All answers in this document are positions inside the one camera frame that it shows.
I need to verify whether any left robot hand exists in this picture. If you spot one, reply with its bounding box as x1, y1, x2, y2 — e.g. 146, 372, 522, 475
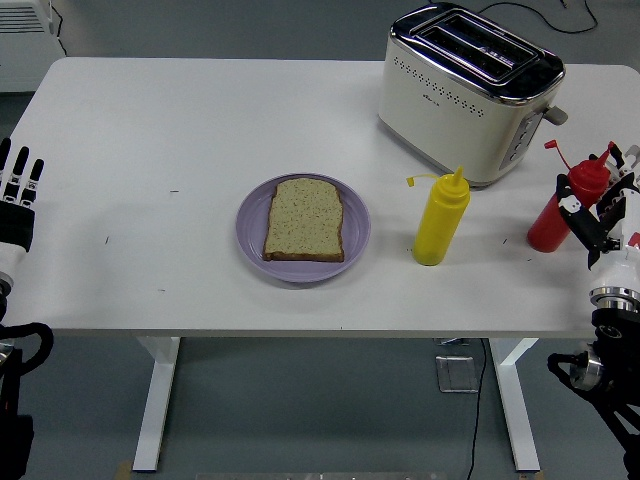
0, 137, 45, 282

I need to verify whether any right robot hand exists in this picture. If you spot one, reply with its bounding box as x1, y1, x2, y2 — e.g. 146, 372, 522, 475
555, 144, 640, 292

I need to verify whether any red squeeze bottle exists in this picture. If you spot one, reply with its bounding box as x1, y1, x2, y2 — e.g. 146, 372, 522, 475
526, 140, 619, 254

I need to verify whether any slice of bread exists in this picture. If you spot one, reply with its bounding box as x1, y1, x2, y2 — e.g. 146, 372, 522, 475
263, 177, 347, 264

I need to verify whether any white table leg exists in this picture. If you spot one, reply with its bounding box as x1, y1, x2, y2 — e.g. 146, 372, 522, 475
132, 337, 181, 472
488, 338, 541, 472

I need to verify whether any white appliance with vents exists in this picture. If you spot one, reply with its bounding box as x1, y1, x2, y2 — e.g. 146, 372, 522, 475
0, 0, 66, 94

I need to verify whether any yellow squeeze bottle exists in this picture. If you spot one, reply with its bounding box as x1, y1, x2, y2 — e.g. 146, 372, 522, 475
405, 166, 472, 267

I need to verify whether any metal floor socket plate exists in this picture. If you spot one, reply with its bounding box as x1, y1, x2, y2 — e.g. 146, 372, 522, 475
434, 354, 480, 394

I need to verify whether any cream and chrome toaster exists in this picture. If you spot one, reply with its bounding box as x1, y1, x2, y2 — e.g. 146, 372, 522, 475
377, 2, 570, 189

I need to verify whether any purple plate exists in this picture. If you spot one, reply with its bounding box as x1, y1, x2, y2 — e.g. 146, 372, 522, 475
235, 172, 372, 285

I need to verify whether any black cable under table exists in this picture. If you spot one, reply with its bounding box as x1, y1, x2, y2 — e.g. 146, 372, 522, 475
467, 339, 489, 480

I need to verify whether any black cable by appliance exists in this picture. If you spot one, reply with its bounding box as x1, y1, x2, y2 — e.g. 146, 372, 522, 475
49, 0, 69, 56

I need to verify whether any black toaster power cord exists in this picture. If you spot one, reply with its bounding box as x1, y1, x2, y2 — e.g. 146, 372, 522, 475
474, 0, 599, 35

